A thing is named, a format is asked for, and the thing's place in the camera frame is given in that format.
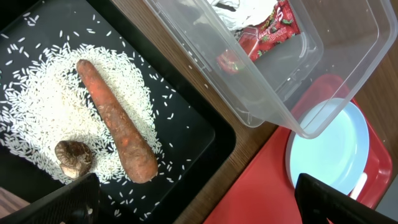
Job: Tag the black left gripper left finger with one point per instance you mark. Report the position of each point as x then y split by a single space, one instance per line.
77 202

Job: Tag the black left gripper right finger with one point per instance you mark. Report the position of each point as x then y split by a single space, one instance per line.
319 203

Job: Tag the white plastic spoon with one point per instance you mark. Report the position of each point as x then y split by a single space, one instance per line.
359 186

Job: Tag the brown food scrap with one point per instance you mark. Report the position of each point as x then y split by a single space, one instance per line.
75 158

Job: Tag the light blue plate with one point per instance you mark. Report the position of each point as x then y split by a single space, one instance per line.
337 157

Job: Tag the orange carrot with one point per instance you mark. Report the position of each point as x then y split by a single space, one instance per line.
136 156

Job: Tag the white rice grains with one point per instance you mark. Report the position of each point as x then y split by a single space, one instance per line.
44 102

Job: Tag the red snack wrapper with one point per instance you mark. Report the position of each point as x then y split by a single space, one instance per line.
280 26

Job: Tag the white tissue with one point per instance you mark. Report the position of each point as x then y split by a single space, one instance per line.
238 14

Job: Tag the red serving tray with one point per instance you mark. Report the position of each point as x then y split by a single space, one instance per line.
263 192

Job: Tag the black tray bin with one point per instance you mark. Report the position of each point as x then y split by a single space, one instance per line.
195 139

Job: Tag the clear plastic bin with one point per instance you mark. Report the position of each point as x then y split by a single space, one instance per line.
300 84

